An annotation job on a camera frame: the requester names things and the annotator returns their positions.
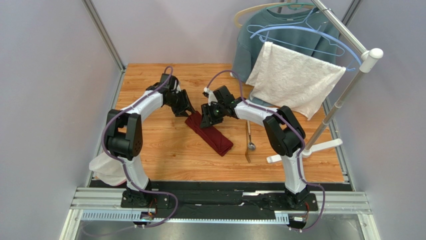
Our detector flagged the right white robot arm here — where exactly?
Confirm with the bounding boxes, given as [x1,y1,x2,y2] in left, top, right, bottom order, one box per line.
[200,85,309,209]

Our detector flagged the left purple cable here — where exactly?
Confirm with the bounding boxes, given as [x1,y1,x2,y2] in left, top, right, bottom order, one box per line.
[101,65,179,229]

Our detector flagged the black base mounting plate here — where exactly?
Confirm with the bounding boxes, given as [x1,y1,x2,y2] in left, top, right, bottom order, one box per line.
[89,180,354,221]

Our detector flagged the metal clothes rack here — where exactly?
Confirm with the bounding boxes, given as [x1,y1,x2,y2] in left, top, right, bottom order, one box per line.
[266,0,384,165]

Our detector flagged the silver metal spoon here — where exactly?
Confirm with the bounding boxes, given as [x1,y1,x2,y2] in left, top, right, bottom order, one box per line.
[246,120,256,151]

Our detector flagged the beige wooden hanger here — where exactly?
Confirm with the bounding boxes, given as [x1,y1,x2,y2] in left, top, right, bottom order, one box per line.
[233,0,296,28]

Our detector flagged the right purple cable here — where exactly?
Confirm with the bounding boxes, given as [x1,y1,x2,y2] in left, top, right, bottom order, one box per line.
[203,69,326,232]

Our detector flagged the white towel on hanger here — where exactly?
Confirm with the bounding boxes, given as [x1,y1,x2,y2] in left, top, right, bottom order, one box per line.
[246,41,347,120]

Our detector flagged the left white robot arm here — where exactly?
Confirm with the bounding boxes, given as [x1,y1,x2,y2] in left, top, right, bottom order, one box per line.
[102,73,195,208]

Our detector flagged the purple cable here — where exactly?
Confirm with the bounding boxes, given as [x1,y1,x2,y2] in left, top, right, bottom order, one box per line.
[101,65,179,229]
[203,69,326,232]

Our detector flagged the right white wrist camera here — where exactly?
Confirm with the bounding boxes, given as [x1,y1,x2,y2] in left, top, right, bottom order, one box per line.
[202,87,218,106]

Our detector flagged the dark red cloth napkin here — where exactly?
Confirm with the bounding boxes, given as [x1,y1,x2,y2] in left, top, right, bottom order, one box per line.
[185,111,234,157]

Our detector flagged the light blue clothes hanger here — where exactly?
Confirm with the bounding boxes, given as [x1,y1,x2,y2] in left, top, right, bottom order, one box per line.
[244,7,362,72]

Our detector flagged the aluminium frame rail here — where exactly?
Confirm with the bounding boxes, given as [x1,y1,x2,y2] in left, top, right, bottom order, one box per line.
[82,0,126,73]

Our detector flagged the white mesh bag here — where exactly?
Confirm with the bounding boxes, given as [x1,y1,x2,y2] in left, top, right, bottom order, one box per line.
[89,152,127,186]

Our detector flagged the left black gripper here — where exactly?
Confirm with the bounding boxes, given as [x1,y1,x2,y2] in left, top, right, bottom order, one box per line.
[165,89,196,118]

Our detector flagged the teal sweatshirt on hanger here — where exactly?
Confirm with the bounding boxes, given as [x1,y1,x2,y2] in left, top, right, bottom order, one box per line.
[231,6,340,107]

